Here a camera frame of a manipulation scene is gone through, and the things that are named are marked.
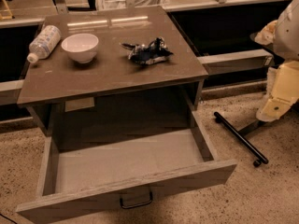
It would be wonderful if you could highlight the black metal drawer handle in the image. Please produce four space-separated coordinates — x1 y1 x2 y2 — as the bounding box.
120 191 153 210

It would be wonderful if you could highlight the clear plastic water bottle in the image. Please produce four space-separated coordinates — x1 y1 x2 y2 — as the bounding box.
27 25 61 63

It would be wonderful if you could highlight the open grey wooden drawer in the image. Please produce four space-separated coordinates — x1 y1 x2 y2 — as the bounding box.
17 109 236 224

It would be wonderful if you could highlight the white ceramic bowl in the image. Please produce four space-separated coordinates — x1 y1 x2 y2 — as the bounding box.
61 34 99 63

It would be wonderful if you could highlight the black wheeled stand base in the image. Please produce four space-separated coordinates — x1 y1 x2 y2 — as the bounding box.
214 112 269 167

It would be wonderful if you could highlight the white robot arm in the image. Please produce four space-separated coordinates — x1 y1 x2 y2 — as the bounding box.
254 0 299 122

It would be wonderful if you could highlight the blue chip bag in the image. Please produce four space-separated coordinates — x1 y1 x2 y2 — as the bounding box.
121 37 173 65

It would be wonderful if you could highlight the grey metal guard rail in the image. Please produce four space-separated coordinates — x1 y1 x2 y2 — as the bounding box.
0 49 274 105

